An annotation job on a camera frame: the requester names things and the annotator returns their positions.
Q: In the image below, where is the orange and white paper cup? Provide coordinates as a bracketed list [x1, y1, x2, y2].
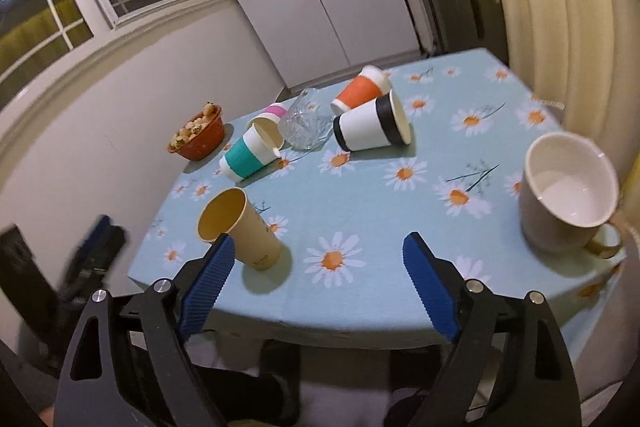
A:
[330, 65, 392, 114]

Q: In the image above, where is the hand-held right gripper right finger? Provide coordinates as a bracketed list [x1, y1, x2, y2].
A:
[402, 232, 584, 427]

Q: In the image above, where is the tan paper cup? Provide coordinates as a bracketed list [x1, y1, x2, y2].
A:
[196, 187, 286, 271]

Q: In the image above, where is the black and white paper cup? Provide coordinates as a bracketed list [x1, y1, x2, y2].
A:
[333, 91, 413, 152]

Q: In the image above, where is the grey kitchen appliance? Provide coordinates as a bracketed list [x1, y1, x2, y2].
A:
[394, 0, 506, 56]

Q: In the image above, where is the pink and white paper cup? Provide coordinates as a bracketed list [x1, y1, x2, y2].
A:
[245, 103, 292, 132]

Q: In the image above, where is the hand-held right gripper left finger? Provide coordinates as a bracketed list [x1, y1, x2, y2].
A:
[52, 233, 237, 427]

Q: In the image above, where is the clear plastic cup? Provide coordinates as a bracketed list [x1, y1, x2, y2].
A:
[277, 88, 335, 152]

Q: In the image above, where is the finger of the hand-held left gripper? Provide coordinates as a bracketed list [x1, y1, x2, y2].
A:
[59, 214, 129, 308]

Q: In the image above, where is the orange plastic bowl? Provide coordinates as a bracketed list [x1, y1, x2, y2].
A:
[167, 104, 226, 161]

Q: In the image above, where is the large beige ceramic mug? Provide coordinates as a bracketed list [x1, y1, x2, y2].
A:
[518, 131, 625, 260]

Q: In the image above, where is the pile of tan snacks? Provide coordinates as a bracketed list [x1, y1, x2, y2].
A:
[170, 103, 220, 152]

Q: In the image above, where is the blue daisy print tablecloth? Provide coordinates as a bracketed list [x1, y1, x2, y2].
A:
[127, 48, 628, 349]

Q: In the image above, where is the teal and white paper cup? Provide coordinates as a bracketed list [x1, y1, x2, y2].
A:
[219, 122, 286, 182]

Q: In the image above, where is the cream curtain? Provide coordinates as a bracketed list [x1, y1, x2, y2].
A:
[457, 0, 640, 168]

